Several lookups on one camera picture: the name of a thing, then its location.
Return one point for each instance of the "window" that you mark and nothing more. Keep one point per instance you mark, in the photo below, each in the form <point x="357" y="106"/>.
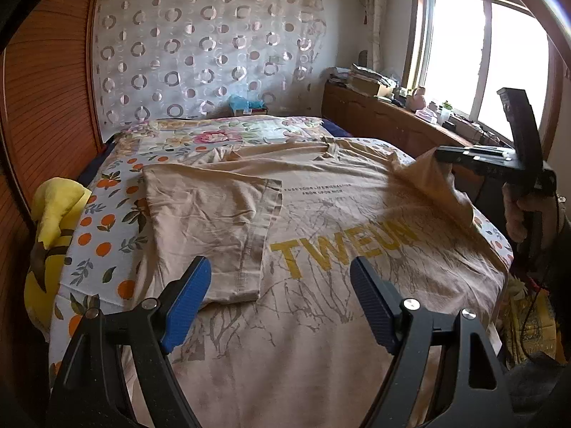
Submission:
<point x="455" y="44"/>

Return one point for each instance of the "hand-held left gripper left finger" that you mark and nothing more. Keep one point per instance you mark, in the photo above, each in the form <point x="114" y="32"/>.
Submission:
<point x="189" y="301"/>

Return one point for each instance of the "beige window drape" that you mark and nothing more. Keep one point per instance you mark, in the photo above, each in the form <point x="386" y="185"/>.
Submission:
<point x="368" y="4"/>

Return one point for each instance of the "yellow patterned cloth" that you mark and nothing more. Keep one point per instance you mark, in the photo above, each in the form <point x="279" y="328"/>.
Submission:
<point x="535" y="321"/>

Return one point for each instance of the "stack of papers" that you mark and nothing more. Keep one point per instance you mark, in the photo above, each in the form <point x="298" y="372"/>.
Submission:
<point x="361" y="78"/>

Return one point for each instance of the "teal tissue pack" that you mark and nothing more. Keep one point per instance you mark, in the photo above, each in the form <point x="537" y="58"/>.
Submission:
<point x="245" y="106"/>

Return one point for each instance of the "yellow plush toy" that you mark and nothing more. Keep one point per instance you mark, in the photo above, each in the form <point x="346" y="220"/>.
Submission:
<point x="49" y="249"/>

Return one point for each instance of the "sheer circle pattern curtain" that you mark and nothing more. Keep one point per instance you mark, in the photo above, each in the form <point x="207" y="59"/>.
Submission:
<point x="200" y="44"/>

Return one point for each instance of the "pink figurine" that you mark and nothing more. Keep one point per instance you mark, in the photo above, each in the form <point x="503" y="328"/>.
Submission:
<point x="418" y="98"/>

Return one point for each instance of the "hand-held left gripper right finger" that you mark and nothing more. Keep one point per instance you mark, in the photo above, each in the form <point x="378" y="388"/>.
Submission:
<point x="372" y="303"/>

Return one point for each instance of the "person's right hand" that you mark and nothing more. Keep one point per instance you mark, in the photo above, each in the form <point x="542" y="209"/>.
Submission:
<point x="513" y="214"/>

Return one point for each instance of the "green capped bottle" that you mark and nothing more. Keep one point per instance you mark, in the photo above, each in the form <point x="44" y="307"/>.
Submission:
<point x="446" y="113"/>

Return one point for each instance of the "floral quilt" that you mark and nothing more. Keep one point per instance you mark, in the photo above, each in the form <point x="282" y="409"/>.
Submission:
<point x="209" y="136"/>

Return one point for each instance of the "beige printed t-shirt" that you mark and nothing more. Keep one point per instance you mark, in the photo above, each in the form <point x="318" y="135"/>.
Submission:
<point x="321" y="232"/>

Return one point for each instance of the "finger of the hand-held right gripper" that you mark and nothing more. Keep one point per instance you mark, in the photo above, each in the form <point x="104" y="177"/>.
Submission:
<point x="464" y="158"/>

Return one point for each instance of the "pink plastic pack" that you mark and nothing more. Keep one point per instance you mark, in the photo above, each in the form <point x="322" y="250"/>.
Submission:
<point x="430" y="115"/>

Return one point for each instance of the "wooden wardrobe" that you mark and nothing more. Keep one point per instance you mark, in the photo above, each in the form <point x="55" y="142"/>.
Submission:
<point x="49" y="98"/>

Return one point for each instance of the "orange fruit print bedsheet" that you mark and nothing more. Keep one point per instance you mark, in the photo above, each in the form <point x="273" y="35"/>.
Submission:
<point x="102" y="232"/>

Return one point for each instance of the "navy blanket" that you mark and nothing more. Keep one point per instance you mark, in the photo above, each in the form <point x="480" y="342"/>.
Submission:
<point x="329" y="127"/>

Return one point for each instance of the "wooden cabinet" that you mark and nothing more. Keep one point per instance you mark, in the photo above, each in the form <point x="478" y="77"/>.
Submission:
<point x="379" y="120"/>

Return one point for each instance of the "person's dark clothing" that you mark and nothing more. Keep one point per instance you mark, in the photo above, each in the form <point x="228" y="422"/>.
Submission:
<point x="539" y="392"/>

